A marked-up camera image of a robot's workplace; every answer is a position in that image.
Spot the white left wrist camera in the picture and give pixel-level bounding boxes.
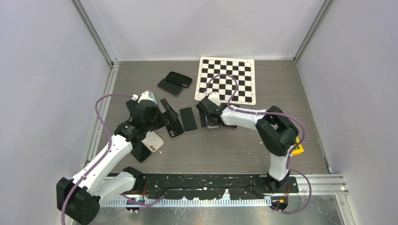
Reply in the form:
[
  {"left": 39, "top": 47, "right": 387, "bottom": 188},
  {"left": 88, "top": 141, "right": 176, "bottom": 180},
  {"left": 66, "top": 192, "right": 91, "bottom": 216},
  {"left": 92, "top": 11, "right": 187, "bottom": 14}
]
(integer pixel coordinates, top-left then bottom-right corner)
[{"left": 131, "top": 90, "right": 157, "bottom": 106}]

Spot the aluminium front rail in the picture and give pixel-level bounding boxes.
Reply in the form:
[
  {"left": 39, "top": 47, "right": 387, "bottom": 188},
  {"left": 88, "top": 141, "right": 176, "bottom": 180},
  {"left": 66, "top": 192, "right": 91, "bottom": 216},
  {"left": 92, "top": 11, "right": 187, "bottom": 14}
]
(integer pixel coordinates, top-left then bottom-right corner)
[{"left": 66, "top": 174, "right": 350, "bottom": 208}]

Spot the yellow window toy block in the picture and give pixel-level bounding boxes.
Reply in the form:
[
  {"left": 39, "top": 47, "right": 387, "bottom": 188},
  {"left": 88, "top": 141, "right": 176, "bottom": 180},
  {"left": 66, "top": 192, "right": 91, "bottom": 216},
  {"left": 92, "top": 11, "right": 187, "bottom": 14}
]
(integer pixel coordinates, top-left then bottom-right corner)
[{"left": 291, "top": 144, "right": 304, "bottom": 156}]

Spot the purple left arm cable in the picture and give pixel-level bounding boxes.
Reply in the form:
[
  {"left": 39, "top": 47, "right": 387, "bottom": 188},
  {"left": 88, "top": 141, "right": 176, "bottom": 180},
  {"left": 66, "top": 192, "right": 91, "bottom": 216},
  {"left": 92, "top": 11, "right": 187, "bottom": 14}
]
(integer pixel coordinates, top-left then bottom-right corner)
[{"left": 61, "top": 93, "right": 167, "bottom": 225}]

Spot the black phone case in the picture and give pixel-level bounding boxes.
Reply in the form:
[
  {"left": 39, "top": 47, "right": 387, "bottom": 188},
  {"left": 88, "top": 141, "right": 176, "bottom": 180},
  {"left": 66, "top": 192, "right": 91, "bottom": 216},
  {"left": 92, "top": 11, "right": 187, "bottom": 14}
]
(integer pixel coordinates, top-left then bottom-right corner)
[{"left": 166, "top": 114, "right": 184, "bottom": 138}]

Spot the black white chessboard mat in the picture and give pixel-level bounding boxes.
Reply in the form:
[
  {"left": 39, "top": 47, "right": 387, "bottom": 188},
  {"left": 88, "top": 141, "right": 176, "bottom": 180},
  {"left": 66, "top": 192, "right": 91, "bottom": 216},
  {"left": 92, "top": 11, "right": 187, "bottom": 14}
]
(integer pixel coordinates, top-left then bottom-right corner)
[{"left": 194, "top": 57, "right": 256, "bottom": 105}]

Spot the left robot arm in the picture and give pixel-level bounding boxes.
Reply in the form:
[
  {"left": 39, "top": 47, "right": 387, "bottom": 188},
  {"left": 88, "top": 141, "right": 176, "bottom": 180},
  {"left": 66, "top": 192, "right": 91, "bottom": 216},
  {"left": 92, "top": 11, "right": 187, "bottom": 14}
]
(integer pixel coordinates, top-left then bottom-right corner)
[{"left": 56, "top": 97, "right": 178, "bottom": 225}]

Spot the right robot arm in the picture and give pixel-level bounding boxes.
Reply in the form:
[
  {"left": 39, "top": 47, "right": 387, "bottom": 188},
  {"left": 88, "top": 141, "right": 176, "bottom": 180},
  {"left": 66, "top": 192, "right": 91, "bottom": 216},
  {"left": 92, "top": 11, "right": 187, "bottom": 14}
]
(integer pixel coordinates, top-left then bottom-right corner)
[{"left": 196, "top": 97, "right": 299, "bottom": 192}]

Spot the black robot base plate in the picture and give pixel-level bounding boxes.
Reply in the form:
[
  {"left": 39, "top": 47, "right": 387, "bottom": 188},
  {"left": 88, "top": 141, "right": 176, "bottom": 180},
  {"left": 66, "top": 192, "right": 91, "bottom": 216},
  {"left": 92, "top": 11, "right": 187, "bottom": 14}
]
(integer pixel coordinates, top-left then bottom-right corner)
[{"left": 124, "top": 173, "right": 299, "bottom": 200}]

